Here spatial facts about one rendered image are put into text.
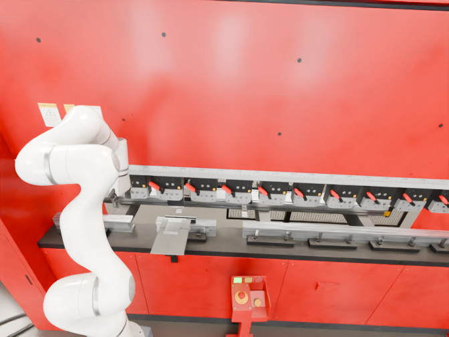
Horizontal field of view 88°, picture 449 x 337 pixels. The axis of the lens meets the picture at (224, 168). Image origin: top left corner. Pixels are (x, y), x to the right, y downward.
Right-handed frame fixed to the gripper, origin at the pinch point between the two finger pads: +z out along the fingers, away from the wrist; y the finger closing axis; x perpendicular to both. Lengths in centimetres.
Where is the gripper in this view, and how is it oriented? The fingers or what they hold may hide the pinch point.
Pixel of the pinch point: (122, 201)
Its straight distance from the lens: 125.2
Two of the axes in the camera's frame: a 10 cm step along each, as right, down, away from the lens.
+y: -2.3, 3.7, -9.0
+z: -0.9, 9.1, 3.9
